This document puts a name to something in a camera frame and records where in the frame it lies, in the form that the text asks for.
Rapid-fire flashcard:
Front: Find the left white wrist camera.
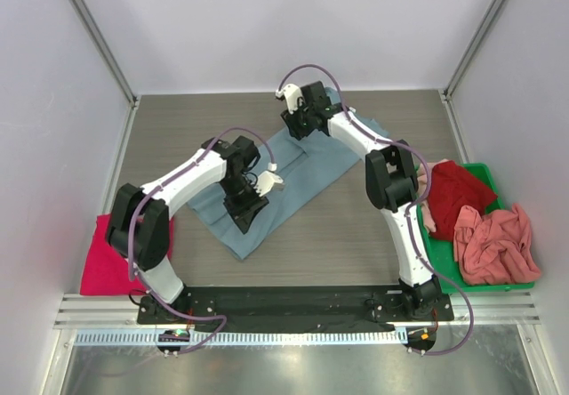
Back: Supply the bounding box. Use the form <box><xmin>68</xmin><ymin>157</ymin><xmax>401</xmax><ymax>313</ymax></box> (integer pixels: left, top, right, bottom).
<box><xmin>254</xmin><ymin>171</ymin><xmax>285</xmax><ymax>197</ymax></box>

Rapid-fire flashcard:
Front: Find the aluminium frame post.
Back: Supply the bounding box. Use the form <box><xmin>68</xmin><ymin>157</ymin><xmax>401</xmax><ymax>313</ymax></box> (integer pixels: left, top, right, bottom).
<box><xmin>69</xmin><ymin>0</ymin><xmax>137</xmax><ymax>107</ymax></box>
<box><xmin>440</xmin><ymin>0</ymin><xmax>508</xmax><ymax>102</ymax></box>

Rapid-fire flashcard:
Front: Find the right aluminium frame post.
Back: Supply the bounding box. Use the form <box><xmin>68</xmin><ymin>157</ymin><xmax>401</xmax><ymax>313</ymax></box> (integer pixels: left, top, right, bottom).
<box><xmin>440</xmin><ymin>0</ymin><xmax>508</xmax><ymax>102</ymax></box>

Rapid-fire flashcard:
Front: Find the green plastic tray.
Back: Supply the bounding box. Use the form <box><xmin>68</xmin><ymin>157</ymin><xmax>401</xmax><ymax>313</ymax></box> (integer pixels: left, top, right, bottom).
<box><xmin>417</xmin><ymin>162</ymin><xmax>536</xmax><ymax>295</ymax></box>

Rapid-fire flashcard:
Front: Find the blue-grey t shirt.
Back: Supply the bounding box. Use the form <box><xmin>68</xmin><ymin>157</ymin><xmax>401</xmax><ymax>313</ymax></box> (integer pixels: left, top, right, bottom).
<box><xmin>186</xmin><ymin>85</ymin><xmax>392</xmax><ymax>262</ymax></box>

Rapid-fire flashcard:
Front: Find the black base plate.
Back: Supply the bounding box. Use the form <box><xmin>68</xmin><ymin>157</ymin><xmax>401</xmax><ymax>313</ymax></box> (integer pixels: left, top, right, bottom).
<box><xmin>135</xmin><ymin>284</ymin><xmax>455</xmax><ymax>335</ymax></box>

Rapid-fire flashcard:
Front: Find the dark red t shirt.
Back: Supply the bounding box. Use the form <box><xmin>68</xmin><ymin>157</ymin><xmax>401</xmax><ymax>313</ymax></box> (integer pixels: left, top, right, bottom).
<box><xmin>427</xmin><ymin>161</ymin><xmax>497</xmax><ymax>241</ymax></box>

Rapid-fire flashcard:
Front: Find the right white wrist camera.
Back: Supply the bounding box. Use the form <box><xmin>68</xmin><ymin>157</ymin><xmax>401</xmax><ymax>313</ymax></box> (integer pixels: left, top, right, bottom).
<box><xmin>275</xmin><ymin>84</ymin><xmax>305</xmax><ymax>114</ymax></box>

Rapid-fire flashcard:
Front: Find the folded magenta t shirt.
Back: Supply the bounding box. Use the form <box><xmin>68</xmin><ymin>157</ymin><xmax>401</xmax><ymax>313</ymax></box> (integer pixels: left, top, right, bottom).
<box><xmin>79</xmin><ymin>214</ymin><xmax>146</xmax><ymax>296</ymax></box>

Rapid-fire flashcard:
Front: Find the left aluminium frame post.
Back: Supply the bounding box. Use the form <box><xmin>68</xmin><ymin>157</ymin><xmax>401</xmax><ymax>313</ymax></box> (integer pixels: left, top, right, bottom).
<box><xmin>69</xmin><ymin>0</ymin><xmax>137</xmax><ymax>107</ymax></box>

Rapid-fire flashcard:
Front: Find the salmon pink t shirt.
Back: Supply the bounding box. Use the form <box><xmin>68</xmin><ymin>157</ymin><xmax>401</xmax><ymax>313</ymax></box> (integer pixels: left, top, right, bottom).
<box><xmin>415</xmin><ymin>163</ymin><xmax>542</xmax><ymax>286</ymax></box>

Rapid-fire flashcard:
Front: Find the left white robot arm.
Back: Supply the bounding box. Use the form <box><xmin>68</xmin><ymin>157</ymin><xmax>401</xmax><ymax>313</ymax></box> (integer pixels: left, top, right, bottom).
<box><xmin>105</xmin><ymin>136</ymin><xmax>284</xmax><ymax>324</ymax></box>

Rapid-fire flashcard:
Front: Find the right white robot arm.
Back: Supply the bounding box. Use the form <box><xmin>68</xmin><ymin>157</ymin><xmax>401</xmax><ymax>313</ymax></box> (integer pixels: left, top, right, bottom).
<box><xmin>276</xmin><ymin>82</ymin><xmax>442</xmax><ymax>320</ymax></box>

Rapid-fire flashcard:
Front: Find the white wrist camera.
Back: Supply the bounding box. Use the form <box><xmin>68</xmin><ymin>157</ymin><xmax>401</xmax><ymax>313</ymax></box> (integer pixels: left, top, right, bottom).
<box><xmin>275</xmin><ymin>84</ymin><xmax>305</xmax><ymax>114</ymax></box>
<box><xmin>254</xmin><ymin>171</ymin><xmax>285</xmax><ymax>197</ymax></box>

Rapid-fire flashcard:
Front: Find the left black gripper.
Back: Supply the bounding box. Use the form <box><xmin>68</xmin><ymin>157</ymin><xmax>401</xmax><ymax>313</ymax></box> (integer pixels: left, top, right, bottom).
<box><xmin>220</xmin><ymin>175</ymin><xmax>269</xmax><ymax>234</ymax></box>

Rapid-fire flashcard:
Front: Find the white slotted cable duct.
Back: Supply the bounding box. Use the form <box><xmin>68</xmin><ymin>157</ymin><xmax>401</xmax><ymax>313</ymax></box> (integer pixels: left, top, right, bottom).
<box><xmin>74</xmin><ymin>327</ymin><xmax>408</xmax><ymax>348</ymax></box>

